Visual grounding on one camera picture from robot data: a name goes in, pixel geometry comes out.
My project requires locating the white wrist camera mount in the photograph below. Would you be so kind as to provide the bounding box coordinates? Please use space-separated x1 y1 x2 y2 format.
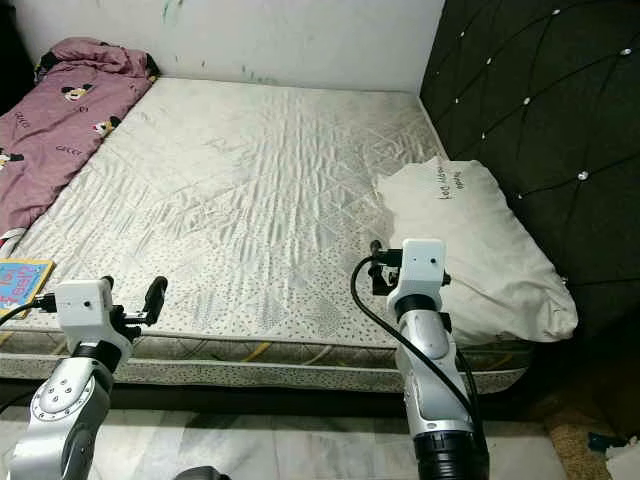
55 278 126 346
395 238 448 299

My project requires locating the small white teal object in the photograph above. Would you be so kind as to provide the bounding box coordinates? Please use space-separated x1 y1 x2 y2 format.
588 432 640 471

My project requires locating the patterned bed base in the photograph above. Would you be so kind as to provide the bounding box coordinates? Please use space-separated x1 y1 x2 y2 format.
0 340 531 396

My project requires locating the grey-white quilted mattress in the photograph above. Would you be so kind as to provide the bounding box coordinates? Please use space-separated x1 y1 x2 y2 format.
0 78 536 353

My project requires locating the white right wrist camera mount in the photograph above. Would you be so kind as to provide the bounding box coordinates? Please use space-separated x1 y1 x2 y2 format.
395 238 448 299

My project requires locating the brown shaggy rug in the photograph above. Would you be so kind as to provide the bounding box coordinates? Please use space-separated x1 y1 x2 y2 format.
540 400 640 480

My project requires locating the blue yellow-edged children's book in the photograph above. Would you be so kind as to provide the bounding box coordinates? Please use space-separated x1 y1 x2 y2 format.
0 258 56 321

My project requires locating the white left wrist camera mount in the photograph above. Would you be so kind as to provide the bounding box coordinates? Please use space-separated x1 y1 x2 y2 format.
55 278 126 346

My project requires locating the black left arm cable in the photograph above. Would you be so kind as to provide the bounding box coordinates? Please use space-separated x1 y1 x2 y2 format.
0 295 61 326

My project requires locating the grey robot leg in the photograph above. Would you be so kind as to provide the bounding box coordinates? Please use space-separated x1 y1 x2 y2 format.
172 466 231 480

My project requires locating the pink cartoon mouse blanket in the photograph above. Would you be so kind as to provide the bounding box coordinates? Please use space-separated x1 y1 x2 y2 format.
0 38 159 241

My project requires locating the white pillow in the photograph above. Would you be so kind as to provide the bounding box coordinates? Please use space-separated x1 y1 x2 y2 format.
375 158 579 346

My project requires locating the dark tufted headboard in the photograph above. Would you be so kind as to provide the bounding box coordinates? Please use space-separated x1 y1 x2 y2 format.
420 0 640 341

